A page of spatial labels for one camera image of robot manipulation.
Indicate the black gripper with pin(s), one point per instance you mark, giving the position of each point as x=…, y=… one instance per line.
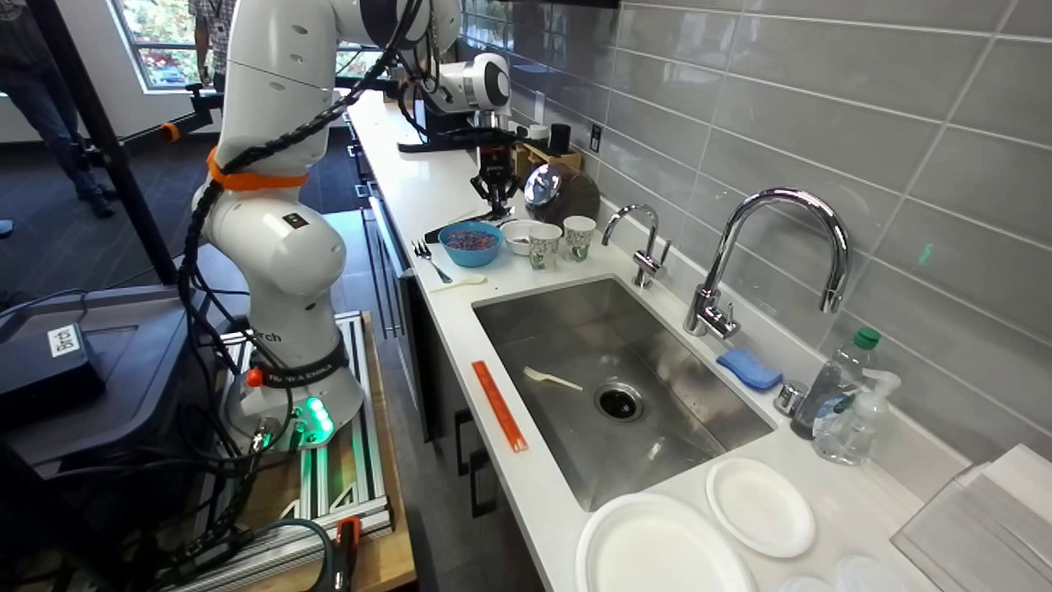
x=494, y=161

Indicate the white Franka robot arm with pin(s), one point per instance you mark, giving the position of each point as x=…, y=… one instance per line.
x=273, y=242

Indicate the white bowl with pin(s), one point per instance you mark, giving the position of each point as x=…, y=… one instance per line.
x=519, y=231

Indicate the blue bowl with colourful cereal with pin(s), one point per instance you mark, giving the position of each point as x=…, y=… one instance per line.
x=471, y=245

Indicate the cream plastic spoon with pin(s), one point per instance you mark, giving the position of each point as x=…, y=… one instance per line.
x=553, y=381
x=464, y=282

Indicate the shiny metal pot lid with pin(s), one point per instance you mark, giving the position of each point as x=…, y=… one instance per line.
x=541, y=184

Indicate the patterned paper cup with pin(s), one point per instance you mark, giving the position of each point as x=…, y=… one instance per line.
x=580, y=239
x=544, y=247

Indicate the black canister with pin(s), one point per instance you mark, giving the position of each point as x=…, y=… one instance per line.
x=561, y=135

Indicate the silver metal fork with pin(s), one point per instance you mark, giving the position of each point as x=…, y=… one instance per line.
x=432, y=261

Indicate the small chrome faucet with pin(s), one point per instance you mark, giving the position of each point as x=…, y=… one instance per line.
x=645, y=259

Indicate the stainless steel sink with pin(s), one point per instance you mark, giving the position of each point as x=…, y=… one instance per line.
x=613, y=330

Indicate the dark base cabinet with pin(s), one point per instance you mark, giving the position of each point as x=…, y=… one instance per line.
x=432, y=363

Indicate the orange tape strip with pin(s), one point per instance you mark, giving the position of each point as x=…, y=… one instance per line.
x=496, y=406

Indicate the tall chrome faucet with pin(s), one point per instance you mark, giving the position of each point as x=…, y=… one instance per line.
x=711, y=318

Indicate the blue sponge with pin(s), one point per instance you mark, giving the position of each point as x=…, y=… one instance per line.
x=750, y=371

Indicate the person in patterned shirt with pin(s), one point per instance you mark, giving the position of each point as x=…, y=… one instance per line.
x=208, y=17

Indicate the wooden base board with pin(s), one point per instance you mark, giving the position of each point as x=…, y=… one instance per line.
x=382, y=561

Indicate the large white plate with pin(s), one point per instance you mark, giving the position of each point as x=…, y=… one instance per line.
x=658, y=547

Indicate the black slanted pole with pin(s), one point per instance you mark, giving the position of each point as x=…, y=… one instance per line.
x=101, y=144

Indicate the small white plate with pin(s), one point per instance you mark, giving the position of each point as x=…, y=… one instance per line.
x=761, y=508

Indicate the grey cart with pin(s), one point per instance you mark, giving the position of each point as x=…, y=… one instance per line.
x=119, y=363

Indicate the clear bottle with green cap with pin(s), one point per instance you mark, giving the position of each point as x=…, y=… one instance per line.
x=849, y=423

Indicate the white QR code tag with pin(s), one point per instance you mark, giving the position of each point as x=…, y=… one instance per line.
x=62, y=341

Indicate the person in dark clothes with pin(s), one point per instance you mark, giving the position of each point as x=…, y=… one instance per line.
x=36, y=101

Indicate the wall power outlet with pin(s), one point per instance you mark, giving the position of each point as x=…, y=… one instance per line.
x=595, y=135

